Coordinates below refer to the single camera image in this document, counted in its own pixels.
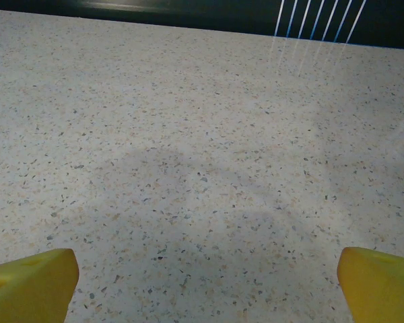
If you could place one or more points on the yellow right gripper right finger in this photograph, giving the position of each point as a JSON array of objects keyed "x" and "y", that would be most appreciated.
[{"x": 380, "y": 289}]

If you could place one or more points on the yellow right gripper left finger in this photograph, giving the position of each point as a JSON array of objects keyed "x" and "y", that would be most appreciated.
[{"x": 30, "y": 289}]

